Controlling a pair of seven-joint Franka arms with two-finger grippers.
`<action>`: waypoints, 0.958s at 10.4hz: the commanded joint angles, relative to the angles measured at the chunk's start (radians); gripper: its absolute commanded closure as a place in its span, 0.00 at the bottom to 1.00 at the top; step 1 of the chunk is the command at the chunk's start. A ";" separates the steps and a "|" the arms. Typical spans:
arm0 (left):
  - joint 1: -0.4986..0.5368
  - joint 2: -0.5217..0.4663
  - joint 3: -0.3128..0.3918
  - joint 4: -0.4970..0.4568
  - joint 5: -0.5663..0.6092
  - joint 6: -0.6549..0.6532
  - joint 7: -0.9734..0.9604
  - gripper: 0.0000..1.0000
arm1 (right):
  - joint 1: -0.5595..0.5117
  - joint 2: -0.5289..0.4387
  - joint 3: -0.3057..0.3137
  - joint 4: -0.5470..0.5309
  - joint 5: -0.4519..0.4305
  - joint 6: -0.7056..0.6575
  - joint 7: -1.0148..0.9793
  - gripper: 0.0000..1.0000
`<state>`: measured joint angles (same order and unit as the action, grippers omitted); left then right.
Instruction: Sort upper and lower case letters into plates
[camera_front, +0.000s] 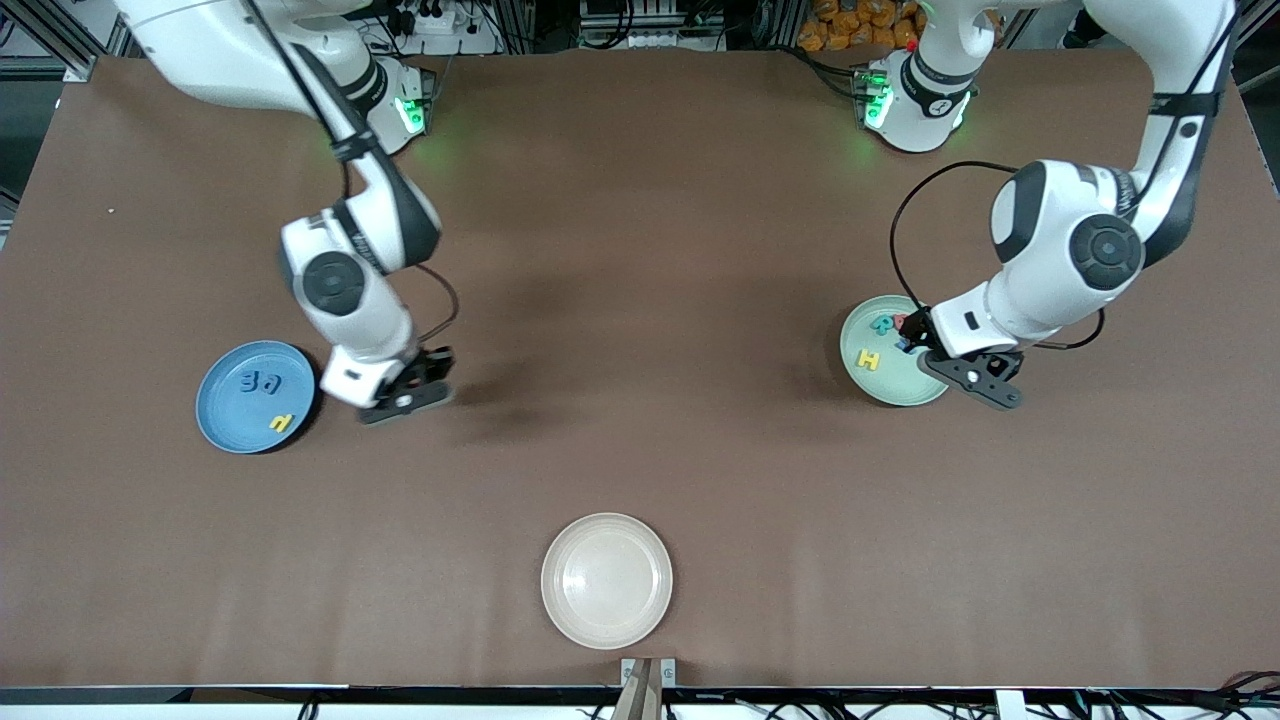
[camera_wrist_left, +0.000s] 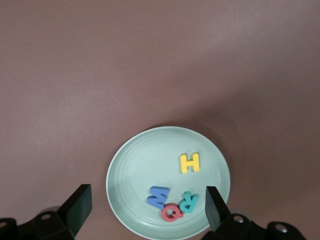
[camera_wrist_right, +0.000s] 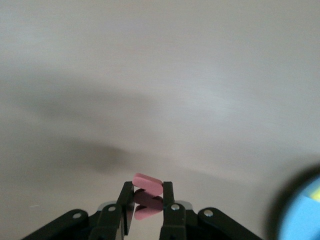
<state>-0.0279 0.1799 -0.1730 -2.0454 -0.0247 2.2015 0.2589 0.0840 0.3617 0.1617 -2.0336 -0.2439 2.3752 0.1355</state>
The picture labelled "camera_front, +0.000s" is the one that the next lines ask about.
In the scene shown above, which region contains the beige round plate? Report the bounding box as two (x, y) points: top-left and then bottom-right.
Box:
(540, 512), (674, 651)

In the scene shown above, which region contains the black equipment rack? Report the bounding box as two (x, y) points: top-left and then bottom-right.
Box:
(578, 0), (729, 51)

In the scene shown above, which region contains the orange bag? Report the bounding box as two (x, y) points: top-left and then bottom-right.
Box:
(797, 0), (921, 53)

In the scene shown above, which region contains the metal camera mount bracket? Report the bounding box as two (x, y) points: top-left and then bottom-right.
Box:
(612, 657), (677, 720)

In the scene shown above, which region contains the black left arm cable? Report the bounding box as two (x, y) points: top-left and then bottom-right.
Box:
(888, 0), (1241, 351)

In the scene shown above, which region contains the aluminium frame profile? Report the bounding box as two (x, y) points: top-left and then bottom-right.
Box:
(1200, 0), (1280, 71)
(0, 0), (126, 81)

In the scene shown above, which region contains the green round plate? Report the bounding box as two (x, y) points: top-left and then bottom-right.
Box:
(840, 294), (951, 408)

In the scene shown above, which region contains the white power strip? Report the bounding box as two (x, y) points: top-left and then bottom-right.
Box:
(385, 0), (501, 56)

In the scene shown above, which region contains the blue round plate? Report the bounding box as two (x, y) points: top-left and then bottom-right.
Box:
(195, 341), (319, 457)

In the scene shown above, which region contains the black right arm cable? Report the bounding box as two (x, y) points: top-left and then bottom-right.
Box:
(245, 0), (461, 346)

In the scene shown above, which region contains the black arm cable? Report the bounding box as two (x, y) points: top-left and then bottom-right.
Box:
(888, 0), (1241, 351)
(245, 0), (461, 346)

